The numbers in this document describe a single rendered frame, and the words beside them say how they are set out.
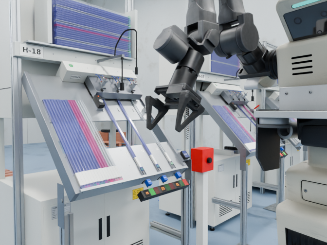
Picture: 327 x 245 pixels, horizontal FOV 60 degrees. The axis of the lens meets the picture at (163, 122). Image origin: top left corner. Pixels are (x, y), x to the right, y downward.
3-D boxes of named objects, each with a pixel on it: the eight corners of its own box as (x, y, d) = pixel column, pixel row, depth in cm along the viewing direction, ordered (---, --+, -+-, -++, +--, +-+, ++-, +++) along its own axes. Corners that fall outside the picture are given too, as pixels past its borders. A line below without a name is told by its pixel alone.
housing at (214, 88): (234, 100, 298) (243, 91, 291) (207, 99, 263) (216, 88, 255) (229, 95, 302) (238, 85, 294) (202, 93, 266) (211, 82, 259)
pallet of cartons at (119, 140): (129, 145, 859) (129, 132, 857) (109, 147, 803) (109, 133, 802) (107, 142, 935) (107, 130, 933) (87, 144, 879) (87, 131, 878)
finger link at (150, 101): (152, 122, 61) (168, 86, 64) (132, 122, 66) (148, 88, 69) (172, 137, 65) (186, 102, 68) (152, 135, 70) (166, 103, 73)
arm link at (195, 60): (210, 58, 69) (194, 62, 73) (192, 40, 65) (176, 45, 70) (201, 81, 67) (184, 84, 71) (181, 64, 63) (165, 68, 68)
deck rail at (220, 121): (245, 158, 219) (251, 152, 216) (245, 158, 218) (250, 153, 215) (194, 95, 251) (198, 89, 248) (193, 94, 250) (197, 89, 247)
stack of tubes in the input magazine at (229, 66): (239, 77, 292) (239, 50, 291) (211, 72, 254) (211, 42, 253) (228, 78, 300) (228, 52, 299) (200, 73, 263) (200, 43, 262)
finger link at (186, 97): (174, 123, 56) (190, 83, 59) (151, 122, 61) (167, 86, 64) (194, 139, 60) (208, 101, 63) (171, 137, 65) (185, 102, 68)
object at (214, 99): (253, 119, 284) (256, 116, 282) (216, 121, 236) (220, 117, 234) (232, 97, 299) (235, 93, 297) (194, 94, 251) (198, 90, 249)
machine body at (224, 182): (252, 212, 290) (252, 152, 288) (213, 234, 239) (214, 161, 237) (200, 199, 335) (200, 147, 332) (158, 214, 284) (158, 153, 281)
